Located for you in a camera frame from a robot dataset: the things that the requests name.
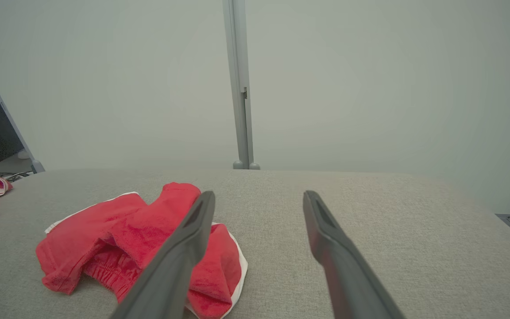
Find grey metal partition post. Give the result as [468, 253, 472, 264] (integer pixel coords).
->
[222, 0, 261, 170]

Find red shorts with white stripe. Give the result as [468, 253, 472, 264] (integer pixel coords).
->
[36, 182, 249, 319]

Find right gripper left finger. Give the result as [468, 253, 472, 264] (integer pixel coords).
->
[111, 191, 216, 319]

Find cables on floor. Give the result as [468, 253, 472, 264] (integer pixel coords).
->
[3, 171, 34, 182]

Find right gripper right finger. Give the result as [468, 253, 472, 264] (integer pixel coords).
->
[303, 190, 405, 319]

